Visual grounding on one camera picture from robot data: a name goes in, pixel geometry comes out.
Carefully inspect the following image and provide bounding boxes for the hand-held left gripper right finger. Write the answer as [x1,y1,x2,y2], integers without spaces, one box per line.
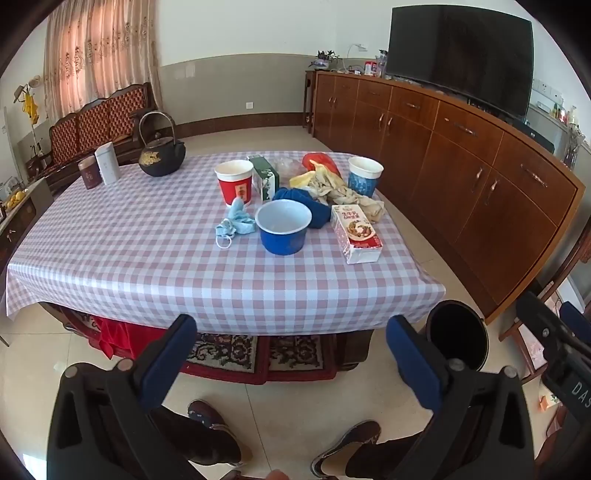
[385,315,536,480]

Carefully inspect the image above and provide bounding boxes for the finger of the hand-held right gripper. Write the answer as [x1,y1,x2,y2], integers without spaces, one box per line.
[560,301,591,335]
[515,292,573,358]

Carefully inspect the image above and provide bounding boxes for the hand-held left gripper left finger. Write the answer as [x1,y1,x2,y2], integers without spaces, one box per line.
[46,314,199,480]

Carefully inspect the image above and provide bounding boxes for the black trash bin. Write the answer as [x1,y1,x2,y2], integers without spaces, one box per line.
[424,300,490,374]

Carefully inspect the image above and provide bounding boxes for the blue face mask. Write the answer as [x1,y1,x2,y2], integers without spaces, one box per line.
[214,198,257,250]

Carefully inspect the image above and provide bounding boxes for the blue knitted cloth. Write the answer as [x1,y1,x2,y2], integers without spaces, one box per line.
[271,186,334,230]

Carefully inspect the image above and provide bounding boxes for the clear plastic bag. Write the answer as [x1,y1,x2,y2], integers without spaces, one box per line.
[272,156,309,188]

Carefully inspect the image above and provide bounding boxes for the red plastic bag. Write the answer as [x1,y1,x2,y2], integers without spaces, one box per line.
[301,152,342,178]

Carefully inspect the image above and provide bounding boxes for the floral cloth cover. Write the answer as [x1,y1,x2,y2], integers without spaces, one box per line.
[519,323,550,374]

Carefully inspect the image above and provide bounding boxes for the carved wooden stand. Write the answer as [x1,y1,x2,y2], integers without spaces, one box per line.
[499,235,591,384]

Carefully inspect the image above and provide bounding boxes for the red patterned rug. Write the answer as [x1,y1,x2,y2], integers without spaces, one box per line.
[180,332,338,386]

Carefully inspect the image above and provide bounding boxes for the red cloth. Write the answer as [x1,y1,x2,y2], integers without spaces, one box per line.
[90,316,139,361]

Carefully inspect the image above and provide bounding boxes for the person's left shoe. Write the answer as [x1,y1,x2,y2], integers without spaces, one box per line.
[187,399,227,430]

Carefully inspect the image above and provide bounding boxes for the person's shoe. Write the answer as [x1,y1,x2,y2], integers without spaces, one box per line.
[310,420,382,477]
[187,399,227,430]

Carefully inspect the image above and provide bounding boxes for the person's right leg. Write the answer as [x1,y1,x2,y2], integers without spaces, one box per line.
[358,431,426,480]

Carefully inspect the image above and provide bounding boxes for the person's leg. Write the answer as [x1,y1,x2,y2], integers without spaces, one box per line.
[358,431,426,480]
[152,408,243,469]

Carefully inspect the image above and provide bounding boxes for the person's left leg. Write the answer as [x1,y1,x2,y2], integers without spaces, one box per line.
[152,408,243,469]

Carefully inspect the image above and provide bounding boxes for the person's right shoe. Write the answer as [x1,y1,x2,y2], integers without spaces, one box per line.
[310,420,382,477]

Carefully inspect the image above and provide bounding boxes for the pink checkered tablecloth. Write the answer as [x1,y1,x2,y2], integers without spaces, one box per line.
[6,150,446,335]

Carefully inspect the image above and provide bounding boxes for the white food carton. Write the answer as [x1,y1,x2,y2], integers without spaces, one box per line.
[330,204,384,265]

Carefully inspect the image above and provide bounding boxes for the long wooden sideboard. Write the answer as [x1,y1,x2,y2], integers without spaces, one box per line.
[310,69,586,326]

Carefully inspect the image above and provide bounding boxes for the blue bowl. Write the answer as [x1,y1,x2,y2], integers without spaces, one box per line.
[255,200,313,256]

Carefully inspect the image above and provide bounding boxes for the glass vase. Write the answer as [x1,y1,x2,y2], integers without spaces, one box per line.
[564,124,583,169]

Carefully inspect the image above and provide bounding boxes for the beige twisted cloth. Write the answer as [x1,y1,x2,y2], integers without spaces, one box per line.
[307,173,387,223]

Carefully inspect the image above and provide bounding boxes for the red paper cup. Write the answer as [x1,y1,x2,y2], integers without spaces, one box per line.
[214,160,256,207]

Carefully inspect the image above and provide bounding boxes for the blue paper cup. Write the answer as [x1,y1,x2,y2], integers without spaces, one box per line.
[348,156,385,199]

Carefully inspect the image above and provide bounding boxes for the black iron teapot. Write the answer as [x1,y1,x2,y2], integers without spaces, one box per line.
[137,111,187,178]

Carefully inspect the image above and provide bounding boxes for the dark red tin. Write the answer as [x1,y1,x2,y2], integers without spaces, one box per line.
[78,155,103,191]

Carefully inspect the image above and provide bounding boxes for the wooden side cabinet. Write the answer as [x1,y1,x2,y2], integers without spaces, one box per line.
[0,178,54,278]

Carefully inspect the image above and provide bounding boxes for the white tea box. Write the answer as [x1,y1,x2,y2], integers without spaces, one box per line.
[95,142,122,186]

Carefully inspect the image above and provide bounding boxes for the green carton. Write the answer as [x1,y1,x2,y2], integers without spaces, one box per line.
[247,155,280,204]

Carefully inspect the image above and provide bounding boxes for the yellow cloth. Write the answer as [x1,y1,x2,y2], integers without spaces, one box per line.
[289,159,342,191]

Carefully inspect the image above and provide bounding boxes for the wooden sofa bench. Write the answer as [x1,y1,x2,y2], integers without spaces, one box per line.
[25,82,160,192]

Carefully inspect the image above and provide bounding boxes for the black television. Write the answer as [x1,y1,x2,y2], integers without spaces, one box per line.
[385,6,535,121]

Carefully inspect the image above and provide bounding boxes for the yellow hanging ornament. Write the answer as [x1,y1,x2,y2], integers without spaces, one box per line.
[21,90,40,123]

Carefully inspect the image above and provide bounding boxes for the small potted plant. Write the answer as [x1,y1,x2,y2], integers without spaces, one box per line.
[308,50,340,70]

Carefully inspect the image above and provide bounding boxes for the pink embroidered curtain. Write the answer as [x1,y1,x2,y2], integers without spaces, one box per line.
[43,0,163,123]

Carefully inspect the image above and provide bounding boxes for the row of wall outlets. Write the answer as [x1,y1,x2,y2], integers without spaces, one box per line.
[531,78,565,104]

